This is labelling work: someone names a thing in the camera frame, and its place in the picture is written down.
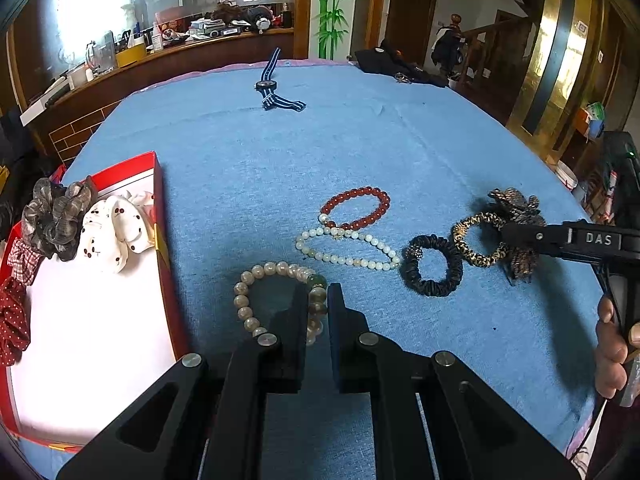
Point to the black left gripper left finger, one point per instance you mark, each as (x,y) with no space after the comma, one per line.
(286,358)

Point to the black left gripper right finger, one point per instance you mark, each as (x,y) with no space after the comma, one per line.
(350,365)

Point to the leopard print scrunchie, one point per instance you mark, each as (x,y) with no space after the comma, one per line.
(508,206)

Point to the black fabric scrunchie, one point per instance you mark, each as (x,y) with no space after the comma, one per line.
(410,272)

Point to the right hand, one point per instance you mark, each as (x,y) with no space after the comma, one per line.
(610,354)

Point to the red white tray box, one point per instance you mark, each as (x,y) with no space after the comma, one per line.
(98,337)

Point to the blue table cloth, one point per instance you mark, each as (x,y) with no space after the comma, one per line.
(240,183)

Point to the white dotted scrunchie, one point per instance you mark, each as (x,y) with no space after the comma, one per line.
(116,227)

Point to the red polka dot scrunchie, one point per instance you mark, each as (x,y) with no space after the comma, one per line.
(14,325)

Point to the grey sheer scrunchie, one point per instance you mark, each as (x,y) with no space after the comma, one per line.
(52,220)

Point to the red gingham scrunchie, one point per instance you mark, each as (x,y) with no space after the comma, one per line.
(24,262)

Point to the black garment on table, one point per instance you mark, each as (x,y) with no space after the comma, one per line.
(386,60)

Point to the wooden counter shelf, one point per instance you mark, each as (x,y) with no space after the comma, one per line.
(65,127)

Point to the yellow box on counter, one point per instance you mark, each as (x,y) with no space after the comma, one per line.
(131,55)

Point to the blue striped strap watch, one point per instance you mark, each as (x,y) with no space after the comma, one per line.
(266,86)

